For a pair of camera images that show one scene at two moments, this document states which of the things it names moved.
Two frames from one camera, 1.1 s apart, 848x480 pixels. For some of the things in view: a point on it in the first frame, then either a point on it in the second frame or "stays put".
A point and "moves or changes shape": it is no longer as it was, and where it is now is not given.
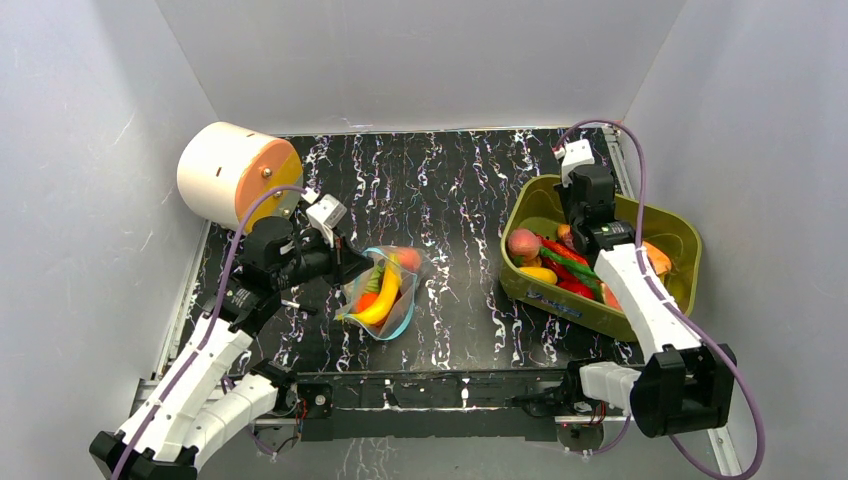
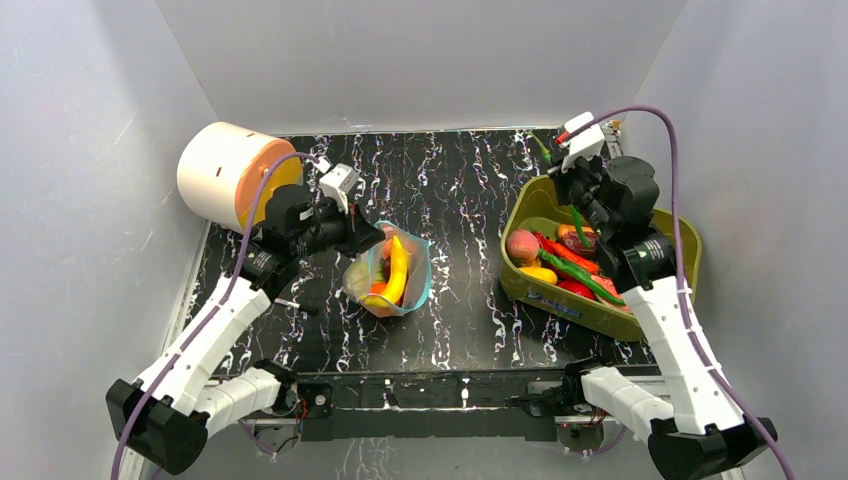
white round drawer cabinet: (223, 169) stays put
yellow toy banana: (387, 297) moves or changes shape
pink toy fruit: (525, 243) stays put
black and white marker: (304, 308) stays put
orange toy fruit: (365, 301) → (378, 287)
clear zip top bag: (382, 299) moves or changes shape
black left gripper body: (320, 260) → (335, 230)
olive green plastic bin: (529, 203) stays put
